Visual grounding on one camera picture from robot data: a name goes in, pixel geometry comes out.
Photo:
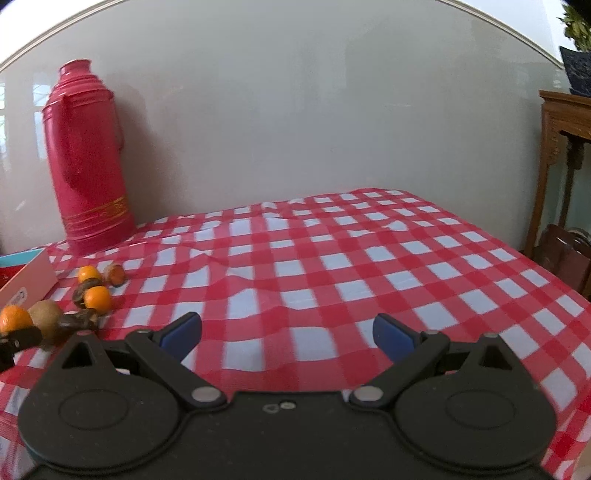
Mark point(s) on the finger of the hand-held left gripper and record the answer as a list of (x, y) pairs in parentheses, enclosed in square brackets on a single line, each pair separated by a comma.
[(23, 338)]

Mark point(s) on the pink cardboard box red inside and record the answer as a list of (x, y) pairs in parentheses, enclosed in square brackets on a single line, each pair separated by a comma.
[(32, 279)]

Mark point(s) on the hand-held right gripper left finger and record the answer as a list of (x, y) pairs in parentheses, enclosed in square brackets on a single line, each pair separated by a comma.
[(182, 333)]

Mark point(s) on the small orange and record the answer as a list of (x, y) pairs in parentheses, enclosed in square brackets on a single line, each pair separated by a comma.
[(14, 319), (98, 299), (87, 274)]

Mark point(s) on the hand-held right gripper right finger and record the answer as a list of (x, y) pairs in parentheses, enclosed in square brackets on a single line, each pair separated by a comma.
[(392, 337)]

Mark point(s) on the carved wooden side table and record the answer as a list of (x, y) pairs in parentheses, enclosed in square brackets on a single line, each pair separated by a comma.
[(554, 124)]

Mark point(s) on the brown kiwi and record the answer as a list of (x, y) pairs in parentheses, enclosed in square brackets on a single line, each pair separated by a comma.
[(46, 316)]

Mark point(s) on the green potted plant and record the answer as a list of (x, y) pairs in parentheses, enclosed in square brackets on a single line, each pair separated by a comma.
[(577, 25)]

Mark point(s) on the brown fruit half orange flesh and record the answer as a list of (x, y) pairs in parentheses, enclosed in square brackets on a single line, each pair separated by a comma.
[(114, 274)]

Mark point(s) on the red white checkered tablecloth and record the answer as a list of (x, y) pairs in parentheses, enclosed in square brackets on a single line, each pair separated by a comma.
[(323, 277)]

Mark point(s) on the red thermos flask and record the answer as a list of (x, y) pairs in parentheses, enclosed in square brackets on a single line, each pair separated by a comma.
[(87, 161)]

